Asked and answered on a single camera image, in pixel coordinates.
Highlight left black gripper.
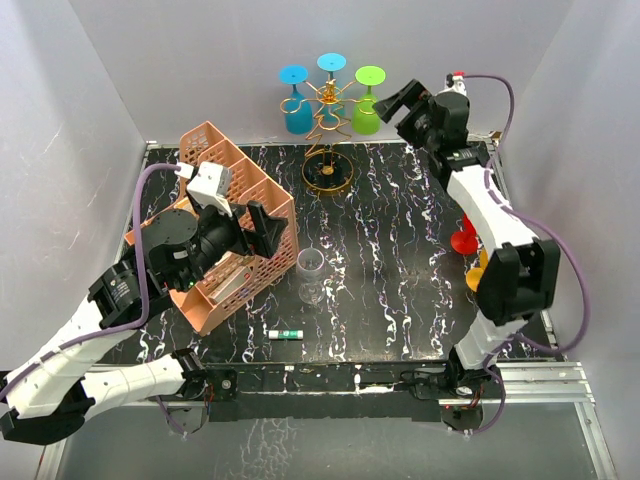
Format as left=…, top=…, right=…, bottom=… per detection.
left=175, top=197, right=287, bottom=292

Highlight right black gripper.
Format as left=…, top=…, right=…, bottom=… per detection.
left=373, top=80, right=440, bottom=151

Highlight green wine glass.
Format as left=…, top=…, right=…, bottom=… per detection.
left=351, top=65, right=386, bottom=135

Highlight clear wine glass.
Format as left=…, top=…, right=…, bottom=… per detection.
left=296, top=248, right=325, bottom=305

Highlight red wine glass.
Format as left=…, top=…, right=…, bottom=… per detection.
left=450, top=214, right=480, bottom=255

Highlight yellow wine glass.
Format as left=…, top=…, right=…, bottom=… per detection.
left=465, top=249, right=489, bottom=293

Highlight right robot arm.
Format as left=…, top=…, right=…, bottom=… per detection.
left=373, top=76, right=561, bottom=397

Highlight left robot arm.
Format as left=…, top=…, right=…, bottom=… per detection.
left=1, top=201, right=289, bottom=445

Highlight cyan wine glass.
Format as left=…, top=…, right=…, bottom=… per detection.
left=316, top=52, right=347, bottom=81

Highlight blue wine glass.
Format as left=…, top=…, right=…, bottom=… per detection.
left=279, top=65, right=313, bottom=135

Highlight silver box in organizer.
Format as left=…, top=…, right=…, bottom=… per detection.
left=208, top=265, right=253, bottom=304

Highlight pink plastic file organizer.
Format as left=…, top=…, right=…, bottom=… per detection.
left=123, top=121, right=301, bottom=337

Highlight green white glue stick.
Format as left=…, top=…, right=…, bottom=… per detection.
left=268, top=330, right=304, bottom=340

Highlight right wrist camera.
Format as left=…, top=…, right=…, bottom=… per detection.
left=441, top=71, right=468, bottom=97

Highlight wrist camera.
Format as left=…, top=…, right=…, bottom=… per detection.
left=441, top=71, right=468, bottom=97
left=176, top=161, right=233, bottom=217

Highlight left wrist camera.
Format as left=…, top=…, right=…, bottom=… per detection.
left=176, top=161, right=233, bottom=217

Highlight gold wire glass rack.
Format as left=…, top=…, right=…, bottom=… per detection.
left=301, top=79, right=359, bottom=195

